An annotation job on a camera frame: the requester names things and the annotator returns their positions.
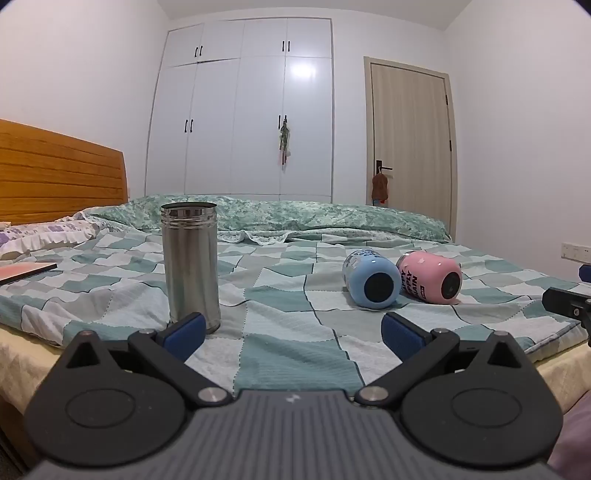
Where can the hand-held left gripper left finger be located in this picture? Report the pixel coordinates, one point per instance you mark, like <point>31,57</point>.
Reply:
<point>185,331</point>

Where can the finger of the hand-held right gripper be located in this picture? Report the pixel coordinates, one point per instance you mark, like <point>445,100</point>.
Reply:
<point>565,301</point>
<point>585,273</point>

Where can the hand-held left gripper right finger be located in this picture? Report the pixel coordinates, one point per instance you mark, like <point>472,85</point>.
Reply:
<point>400,333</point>

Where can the blue cup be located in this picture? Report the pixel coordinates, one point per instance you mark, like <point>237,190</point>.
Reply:
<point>371,281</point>

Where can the pink cup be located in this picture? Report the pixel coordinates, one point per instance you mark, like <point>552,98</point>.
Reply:
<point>431,277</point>

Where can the stainless steel cup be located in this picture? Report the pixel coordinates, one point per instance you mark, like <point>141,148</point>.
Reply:
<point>191,267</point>

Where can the checkered green bed sheet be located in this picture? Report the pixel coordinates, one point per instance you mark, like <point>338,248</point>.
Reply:
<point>286,300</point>

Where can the pink cloth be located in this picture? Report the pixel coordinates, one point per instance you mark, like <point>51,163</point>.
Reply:
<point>572,443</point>

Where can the green floral quilt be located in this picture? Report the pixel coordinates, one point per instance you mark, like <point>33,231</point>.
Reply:
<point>295,214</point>

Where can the beige mattress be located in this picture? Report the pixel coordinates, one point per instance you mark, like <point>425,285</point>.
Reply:
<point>27,360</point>

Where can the red book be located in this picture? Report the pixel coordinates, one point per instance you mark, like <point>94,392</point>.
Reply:
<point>25,271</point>

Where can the purple floral pillow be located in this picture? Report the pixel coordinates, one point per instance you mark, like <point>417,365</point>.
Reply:
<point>41,235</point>

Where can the beige door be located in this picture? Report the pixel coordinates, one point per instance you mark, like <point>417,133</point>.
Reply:
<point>408,134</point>

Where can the wooden headboard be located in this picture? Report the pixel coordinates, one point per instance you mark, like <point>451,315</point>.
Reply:
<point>55,177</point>

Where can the green hanging ornament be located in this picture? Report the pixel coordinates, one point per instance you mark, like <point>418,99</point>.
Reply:
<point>284,138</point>

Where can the white wardrobe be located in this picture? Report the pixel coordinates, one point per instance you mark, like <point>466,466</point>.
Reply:
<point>240,110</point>

